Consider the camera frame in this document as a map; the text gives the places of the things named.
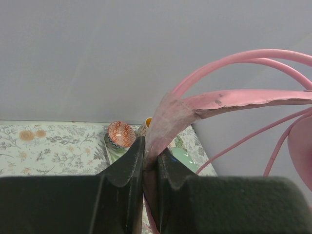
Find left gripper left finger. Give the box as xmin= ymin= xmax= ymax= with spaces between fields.
xmin=0 ymin=137 xmax=145 ymax=234

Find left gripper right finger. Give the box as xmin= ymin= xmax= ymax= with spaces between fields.
xmin=157 ymin=150 xmax=309 ymax=234

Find pink headphones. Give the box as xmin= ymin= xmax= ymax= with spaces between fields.
xmin=143 ymin=49 xmax=312 ymax=234

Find mint green plate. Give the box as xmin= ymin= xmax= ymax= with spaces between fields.
xmin=171 ymin=147 xmax=198 ymax=173

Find red patterned small bowl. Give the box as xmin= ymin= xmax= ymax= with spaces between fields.
xmin=104 ymin=121 xmax=137 ymax=149

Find floral mug orange inside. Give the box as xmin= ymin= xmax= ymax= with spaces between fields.
xmin=136 ymin=117 xmax=152 ymax=137

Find floral table mat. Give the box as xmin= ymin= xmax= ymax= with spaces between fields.
xmin=0 ymin=120 xmax=127 ymax=176

